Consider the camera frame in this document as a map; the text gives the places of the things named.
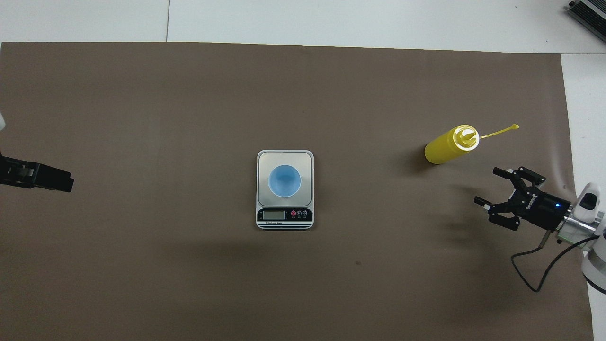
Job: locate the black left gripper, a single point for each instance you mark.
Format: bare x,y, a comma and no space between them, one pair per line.
5,168

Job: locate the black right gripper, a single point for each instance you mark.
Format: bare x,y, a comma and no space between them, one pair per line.
542,210

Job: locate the yellow squeeze seasoning bottle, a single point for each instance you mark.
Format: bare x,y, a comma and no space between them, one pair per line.
445,149

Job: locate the light blue plastic cup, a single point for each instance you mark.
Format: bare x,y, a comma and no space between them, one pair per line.
284,181

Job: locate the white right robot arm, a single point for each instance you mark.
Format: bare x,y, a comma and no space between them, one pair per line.
596,265

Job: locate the silver digital kitchen scale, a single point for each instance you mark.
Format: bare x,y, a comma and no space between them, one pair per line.
284,215

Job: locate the grey finned metal box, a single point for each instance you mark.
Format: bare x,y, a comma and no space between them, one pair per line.
592,16

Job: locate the brown paper table mat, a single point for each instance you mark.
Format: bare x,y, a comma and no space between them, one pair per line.
303,284

